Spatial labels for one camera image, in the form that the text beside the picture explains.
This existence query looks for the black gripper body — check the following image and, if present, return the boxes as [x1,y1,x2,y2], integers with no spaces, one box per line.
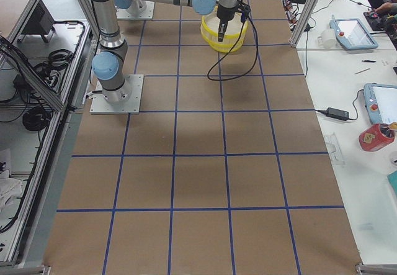
[216,0,250,24]

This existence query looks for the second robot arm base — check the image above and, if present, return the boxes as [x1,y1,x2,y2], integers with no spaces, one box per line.
[114,0,147,12]

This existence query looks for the yellow two-layer steamer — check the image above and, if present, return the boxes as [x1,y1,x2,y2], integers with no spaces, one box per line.
[200,10,248,53]

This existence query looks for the white tape roll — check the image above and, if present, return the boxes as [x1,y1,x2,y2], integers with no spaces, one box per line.
[317,28,337,49]

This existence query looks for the upper blue teach pendant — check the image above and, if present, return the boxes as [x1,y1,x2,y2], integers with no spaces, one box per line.
[329,19,378,50]

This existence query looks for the blue teach pendant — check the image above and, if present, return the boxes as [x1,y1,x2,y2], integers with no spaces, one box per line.
[329,19,378,50]
[364,83,396,124]

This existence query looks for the black power adapter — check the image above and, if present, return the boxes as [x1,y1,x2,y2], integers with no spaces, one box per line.
[326,107,349,121]

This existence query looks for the clear plastic holder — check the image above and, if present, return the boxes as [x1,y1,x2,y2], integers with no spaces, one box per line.
[323,133,345,165]

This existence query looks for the lower blue teach pendant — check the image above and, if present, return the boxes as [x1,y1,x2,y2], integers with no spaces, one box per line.
[364,83,396,124]

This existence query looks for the black box on shelf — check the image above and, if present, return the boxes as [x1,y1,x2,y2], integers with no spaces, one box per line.
[17,0,55,43]

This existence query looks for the red cylindrical can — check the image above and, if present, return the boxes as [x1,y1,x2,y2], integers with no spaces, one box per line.
[359,124,395,151]

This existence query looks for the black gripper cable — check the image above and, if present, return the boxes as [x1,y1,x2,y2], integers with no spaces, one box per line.
[207,0,260,82]

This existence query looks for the aluminium frame post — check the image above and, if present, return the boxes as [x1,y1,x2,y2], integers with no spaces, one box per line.
[289,0,318,48]

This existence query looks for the coiled black cables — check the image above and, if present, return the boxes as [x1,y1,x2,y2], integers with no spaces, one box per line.
[21,106,47,132]

